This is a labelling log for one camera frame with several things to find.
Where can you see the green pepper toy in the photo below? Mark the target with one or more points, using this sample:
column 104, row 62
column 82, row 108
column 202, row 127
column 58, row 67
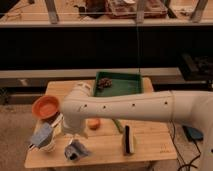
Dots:
column 118, row 126

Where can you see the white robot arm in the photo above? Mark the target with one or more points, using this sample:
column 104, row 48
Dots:
column 189, row 108

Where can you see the black scrub brush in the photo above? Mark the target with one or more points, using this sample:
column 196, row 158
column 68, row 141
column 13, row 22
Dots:
column 128, row 141

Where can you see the long white handled brush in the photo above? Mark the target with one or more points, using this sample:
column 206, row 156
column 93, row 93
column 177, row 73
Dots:
column 57, row 120

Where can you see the black foot pedal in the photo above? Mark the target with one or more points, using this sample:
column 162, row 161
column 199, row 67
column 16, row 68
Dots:
column 192, row 134

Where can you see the red bowl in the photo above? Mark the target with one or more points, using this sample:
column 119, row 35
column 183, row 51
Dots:
column 45, row 107

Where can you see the brown item in tray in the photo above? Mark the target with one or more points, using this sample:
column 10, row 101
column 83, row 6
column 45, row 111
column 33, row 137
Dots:
column 104, row 83

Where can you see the orange fruit toy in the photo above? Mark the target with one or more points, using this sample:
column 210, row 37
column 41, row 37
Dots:
column 93, row 124

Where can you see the green plastic tray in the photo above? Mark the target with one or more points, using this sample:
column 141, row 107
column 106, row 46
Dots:
column 122, row 84

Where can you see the crumpled blue grey cloth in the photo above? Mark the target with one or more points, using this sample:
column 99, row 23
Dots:
column 75, row 150

